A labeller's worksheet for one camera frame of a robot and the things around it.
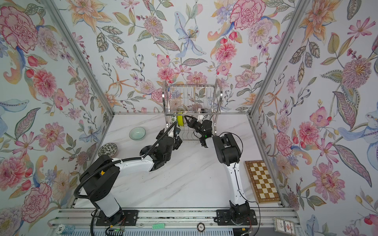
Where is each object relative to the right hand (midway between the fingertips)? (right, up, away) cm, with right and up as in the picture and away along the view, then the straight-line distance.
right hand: (184, 116), depth 100 cm
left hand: (-7, -11, -11) cm, 17 cm away
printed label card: (+49, -55, -29) cm, 79 cm away
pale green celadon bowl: (-33, -12, +5) cm, 36 cm away
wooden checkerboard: (+45, -39, -16) cm, 61 cm away
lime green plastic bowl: (-3, -2, +1) cm, 4 cm away
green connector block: (-11, -55, -29) cm, 63 cm away
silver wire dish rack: (+2, +11, +23) cm, 25 cm away
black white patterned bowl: (-50, -22, -2) cm, 55 cm away
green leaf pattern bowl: (-7, -2, 0) cm, 7 cm away
